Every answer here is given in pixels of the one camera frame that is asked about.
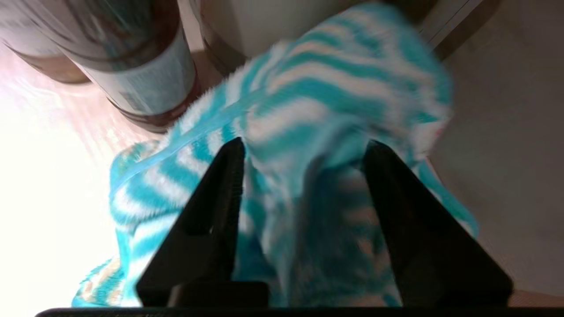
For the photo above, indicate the clear bottle yellow tea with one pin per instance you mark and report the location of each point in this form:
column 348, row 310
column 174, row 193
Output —
column 39, row 57

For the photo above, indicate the blue white striped cloth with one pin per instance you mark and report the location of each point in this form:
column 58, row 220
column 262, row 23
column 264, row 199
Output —
column 317, row 101

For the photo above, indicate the dark tea bottle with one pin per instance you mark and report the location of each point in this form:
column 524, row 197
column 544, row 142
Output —
column 141, row 75

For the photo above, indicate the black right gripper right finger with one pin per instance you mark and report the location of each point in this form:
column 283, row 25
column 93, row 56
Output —
column 423, row 237

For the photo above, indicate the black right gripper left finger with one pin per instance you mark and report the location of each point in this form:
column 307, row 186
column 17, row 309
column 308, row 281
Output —
column 202, row 237

